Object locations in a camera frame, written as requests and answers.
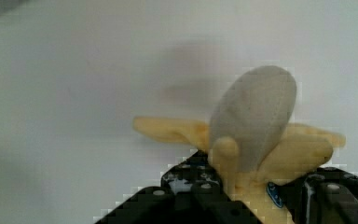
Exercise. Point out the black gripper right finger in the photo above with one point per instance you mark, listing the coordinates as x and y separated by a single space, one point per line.
326 196

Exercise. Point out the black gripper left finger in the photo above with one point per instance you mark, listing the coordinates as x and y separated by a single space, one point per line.
195 169

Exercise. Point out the yellow plush peeled banana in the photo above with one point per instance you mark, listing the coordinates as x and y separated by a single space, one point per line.
250 140

